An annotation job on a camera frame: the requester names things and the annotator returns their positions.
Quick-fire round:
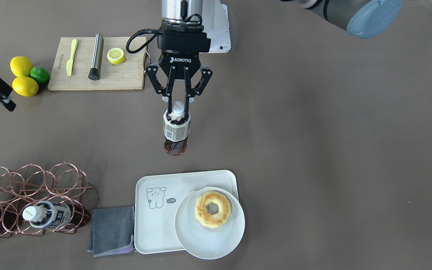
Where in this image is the tea bottle white cap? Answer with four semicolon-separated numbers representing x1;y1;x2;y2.
163;101;191;156

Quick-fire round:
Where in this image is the folded grey cloth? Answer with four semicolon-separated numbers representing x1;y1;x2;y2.
87;206;134;257

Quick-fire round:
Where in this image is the yellow plastic knife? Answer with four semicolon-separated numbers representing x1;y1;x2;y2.
66;38;79;77

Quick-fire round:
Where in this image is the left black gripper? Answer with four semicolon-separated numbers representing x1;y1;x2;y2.
145;21;213;119

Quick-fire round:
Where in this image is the green lime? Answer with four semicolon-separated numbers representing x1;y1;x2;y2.
30;66;50;84

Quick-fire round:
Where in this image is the yellow lemon lower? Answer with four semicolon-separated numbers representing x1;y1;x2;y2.
12;76;39;97

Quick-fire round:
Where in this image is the steel muddler black tip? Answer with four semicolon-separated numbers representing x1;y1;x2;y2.
88;33;104;81

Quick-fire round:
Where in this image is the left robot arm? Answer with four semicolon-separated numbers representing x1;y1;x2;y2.
126;0;402;121

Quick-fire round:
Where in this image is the white round plate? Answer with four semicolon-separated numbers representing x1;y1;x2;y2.
175;187;246;260

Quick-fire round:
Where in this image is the half lemon slice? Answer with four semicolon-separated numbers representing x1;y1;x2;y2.
106;47;125;65

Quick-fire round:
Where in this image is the cream rectangular serving tray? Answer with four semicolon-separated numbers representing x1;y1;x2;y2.
134;170;239;254

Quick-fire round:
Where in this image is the copper wire bottle rack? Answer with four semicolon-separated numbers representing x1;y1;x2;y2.
0;162;94;238

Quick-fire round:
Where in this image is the bamboo cutting board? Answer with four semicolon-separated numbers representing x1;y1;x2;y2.
48;36;146;91

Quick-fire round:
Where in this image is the yellow lemon upper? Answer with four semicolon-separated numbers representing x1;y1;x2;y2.
10;56;34;77

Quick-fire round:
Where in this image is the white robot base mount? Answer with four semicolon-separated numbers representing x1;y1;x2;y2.
202;0;232;54

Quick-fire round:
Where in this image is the yellow lemon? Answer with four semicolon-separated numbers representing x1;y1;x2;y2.
10;56;34;77
12;76;39;97

